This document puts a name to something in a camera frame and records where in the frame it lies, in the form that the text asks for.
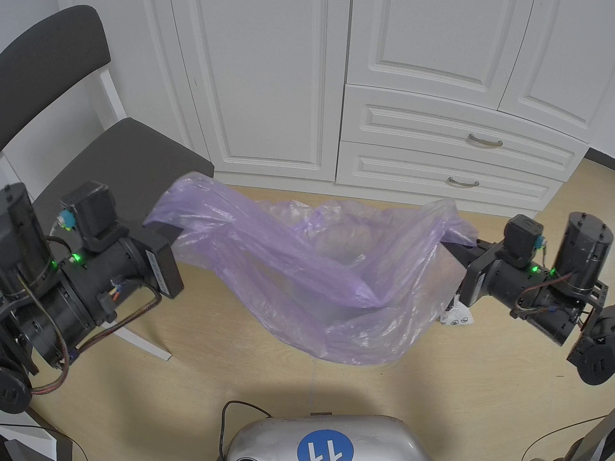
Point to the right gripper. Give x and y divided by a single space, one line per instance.
480 281

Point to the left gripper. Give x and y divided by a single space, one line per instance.
120 267

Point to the purple plastic bag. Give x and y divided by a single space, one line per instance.
307 276

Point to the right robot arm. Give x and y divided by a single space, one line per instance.
584 248

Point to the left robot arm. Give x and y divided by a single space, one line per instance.
43 305

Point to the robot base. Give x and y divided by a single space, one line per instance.
326 437

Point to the white printed wrapper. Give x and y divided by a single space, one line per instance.
459 317

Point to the dark grey white-framed chair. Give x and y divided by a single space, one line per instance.
120 161

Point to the white wardrobe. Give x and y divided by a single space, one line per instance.
384 65

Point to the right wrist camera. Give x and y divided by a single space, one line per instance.
523 238

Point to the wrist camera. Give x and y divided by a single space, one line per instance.
93 209
523 238

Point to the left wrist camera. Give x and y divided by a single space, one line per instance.
93 209

